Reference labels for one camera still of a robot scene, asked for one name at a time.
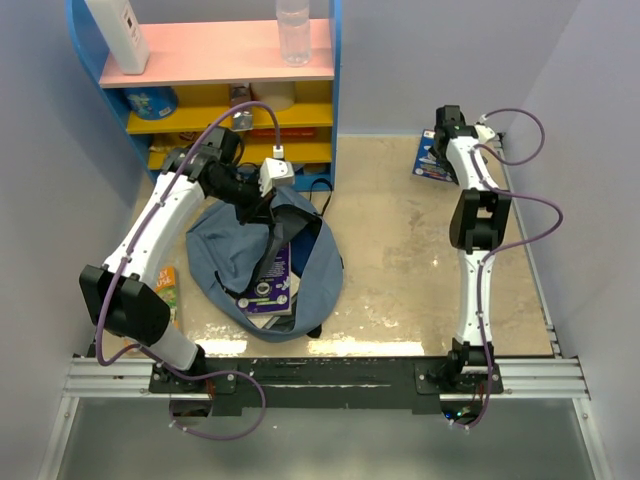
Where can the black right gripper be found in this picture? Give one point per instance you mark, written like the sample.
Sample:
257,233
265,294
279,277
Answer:
447,166

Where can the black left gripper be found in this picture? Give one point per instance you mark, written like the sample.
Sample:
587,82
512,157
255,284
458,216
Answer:
259,210

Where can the blue cartoon book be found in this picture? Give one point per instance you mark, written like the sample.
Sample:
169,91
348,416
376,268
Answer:
425,164

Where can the blue fabric backpack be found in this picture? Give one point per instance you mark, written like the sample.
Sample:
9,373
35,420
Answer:
226,259

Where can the purple cover book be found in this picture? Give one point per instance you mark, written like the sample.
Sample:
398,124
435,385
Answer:
271,295

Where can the white coffee cover book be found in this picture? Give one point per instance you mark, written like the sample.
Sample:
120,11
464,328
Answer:
269,319

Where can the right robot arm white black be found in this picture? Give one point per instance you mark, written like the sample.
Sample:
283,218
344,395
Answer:
476,230

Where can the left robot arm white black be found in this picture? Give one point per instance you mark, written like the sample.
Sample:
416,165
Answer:
120,293

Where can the yellow snack bag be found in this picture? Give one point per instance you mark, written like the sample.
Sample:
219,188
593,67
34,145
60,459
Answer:
163,143

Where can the red flat box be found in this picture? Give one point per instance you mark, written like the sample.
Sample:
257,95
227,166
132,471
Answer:
298,132

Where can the blue round tin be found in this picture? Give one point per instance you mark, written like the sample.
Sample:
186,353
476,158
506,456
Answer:
151,103

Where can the orange green children book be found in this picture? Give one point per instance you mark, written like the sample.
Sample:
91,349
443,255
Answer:
167,289

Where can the blue shelf unit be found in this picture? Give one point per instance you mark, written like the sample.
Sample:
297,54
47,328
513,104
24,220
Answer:
200,61

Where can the clear plastic water bottle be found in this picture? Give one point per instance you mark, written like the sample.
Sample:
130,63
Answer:
294,28

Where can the white rectangular box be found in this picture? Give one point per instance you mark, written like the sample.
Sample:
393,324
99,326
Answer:
122,33

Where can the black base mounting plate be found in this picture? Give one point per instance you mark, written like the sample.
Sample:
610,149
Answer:
419,384

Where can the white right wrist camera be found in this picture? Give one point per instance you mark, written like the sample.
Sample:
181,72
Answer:
485,134

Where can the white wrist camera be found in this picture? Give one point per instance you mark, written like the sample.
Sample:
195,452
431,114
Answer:
275,171
485,134

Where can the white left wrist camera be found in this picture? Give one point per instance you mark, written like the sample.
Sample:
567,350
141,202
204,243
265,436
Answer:
275,171

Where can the aluminium frame rail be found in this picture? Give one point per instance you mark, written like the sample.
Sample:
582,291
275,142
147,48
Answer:
523,378

